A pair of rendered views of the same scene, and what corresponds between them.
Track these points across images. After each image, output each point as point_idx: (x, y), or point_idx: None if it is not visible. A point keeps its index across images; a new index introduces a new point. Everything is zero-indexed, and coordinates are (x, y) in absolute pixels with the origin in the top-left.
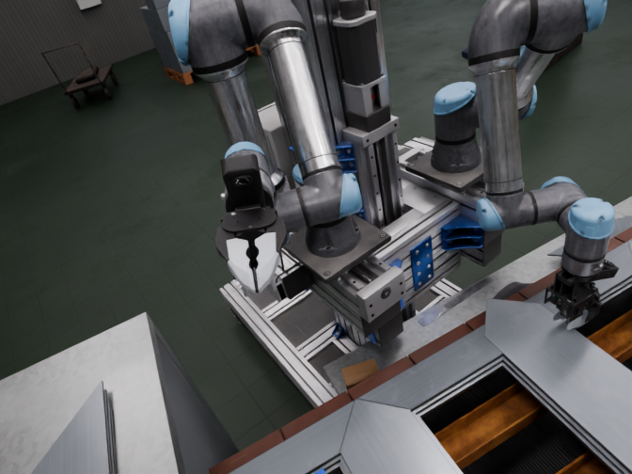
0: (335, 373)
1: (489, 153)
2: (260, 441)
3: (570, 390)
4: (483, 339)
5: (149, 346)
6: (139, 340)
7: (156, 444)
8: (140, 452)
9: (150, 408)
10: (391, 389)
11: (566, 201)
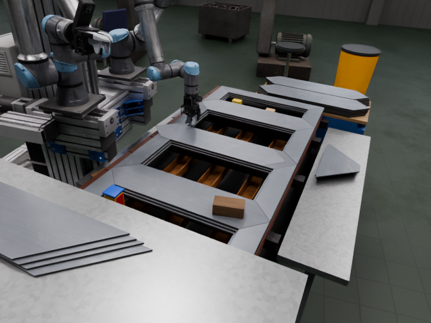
0: (85, 182)
1: (150, 45)
2: None
3: (199, 142)
4: (160, 137)
5: None
6: None
7: (25, 174)
8: (16, 179)
9: (7, 167)
10: (127, 160)
11: (181, 65)
